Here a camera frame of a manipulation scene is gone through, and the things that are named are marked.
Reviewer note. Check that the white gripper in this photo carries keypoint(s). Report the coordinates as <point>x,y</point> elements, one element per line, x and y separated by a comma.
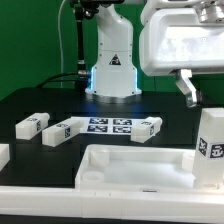
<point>186,35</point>

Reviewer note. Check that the white desk tabletop tray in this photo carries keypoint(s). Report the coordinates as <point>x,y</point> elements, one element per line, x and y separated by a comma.
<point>140,169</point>

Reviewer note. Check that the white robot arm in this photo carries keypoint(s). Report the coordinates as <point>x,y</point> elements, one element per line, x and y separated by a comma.
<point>113,78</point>

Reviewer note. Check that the white sheet with markers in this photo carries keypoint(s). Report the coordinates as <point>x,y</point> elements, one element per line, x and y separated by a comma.
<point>108,126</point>

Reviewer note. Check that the white left side block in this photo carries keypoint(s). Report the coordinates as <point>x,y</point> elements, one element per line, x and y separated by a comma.
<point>4,155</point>

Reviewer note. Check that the black camera stand pole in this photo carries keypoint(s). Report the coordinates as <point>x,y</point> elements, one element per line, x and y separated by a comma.
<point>80,43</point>

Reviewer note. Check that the white front rail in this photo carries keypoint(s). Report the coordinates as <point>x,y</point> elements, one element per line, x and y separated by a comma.
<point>156,206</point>

